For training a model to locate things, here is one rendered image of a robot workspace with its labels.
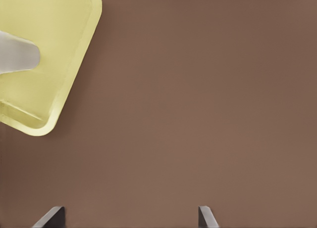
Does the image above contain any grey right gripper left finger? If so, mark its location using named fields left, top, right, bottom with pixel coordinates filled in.
left=31, top=206, right=65, bottom=228

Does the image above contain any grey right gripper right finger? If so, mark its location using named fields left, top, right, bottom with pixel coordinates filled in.
left=198, top=205, right=220, bottom=228

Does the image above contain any pale yellow tray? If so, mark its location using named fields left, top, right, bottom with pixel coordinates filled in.
left=0, top=0, right=103, bottom=137

